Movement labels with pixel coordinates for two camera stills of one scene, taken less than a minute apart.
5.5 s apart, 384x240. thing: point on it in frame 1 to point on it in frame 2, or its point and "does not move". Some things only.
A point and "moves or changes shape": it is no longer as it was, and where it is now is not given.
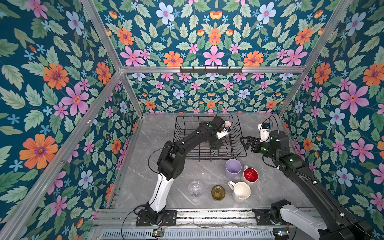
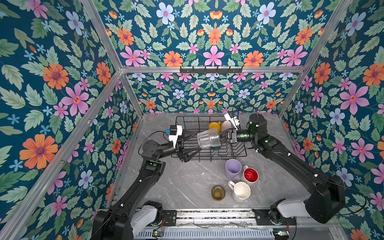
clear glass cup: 195,188 moves or changes shape
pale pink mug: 227,123 does not move
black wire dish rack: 231,146 does not move
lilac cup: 233,168 does not move
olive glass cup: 218,193 does not move
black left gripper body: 216,142 to 169,152
